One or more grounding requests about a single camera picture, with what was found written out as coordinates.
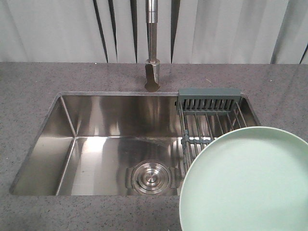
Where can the light green round plate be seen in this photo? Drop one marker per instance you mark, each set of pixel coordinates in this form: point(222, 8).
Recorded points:
point(250, 179)

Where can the grey-blue sink dry rack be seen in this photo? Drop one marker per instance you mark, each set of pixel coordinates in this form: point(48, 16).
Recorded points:
point(205, 114)

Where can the steel kitchen faucet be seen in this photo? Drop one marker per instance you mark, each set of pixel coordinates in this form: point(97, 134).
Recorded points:
point(152, 66)

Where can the round steel sink drain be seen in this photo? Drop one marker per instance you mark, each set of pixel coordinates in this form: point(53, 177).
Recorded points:
point(152, 178)

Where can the stainless steel sink basin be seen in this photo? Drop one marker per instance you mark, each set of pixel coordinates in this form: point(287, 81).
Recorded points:
point(88, 140)

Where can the white pleated curtain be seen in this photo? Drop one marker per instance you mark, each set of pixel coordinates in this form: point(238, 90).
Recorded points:
point(189, 31)

